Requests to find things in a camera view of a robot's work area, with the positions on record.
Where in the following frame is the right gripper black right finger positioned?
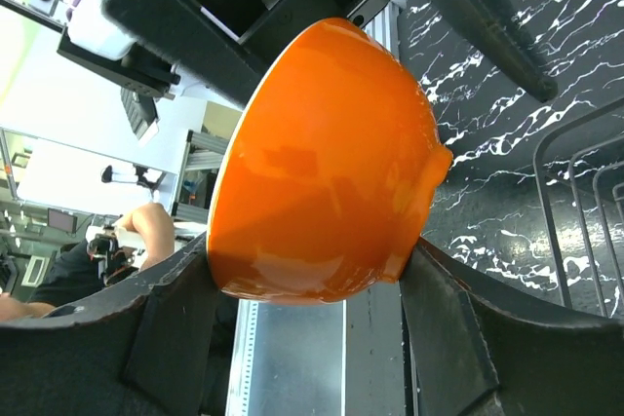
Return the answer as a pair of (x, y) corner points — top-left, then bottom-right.
(400, 240), (623, 415)

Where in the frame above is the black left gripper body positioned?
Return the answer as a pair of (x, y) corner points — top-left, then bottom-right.
(99, 0), (410, 108)

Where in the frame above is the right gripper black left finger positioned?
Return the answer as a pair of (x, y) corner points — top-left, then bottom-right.
(1, 235), (217, 415)

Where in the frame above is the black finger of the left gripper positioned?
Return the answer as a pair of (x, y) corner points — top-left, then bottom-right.
(430, 0), (558, 102)

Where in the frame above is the person in background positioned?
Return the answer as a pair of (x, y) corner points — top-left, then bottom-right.
(1, 203), (176, 321)

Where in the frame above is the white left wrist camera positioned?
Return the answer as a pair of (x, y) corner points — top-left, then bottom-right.
(56, 0), (181, 100)

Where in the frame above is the dark wire dish rack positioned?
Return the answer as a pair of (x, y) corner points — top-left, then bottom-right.
(532, 98), (623, 317)

